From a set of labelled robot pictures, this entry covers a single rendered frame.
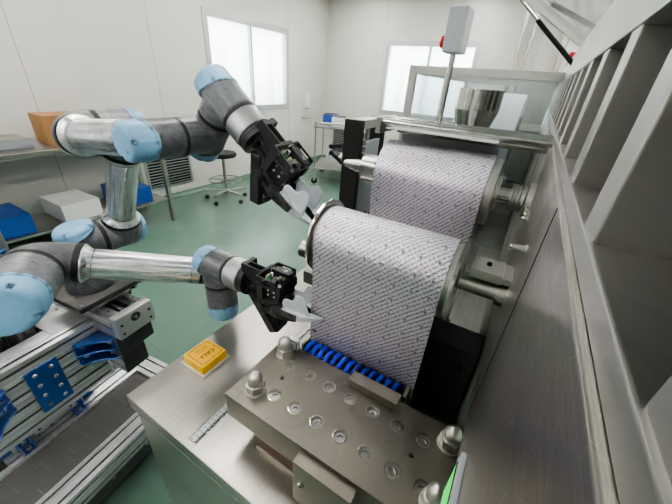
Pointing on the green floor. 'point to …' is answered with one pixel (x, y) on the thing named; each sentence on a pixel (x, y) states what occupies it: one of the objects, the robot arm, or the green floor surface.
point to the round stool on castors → (226, 175)
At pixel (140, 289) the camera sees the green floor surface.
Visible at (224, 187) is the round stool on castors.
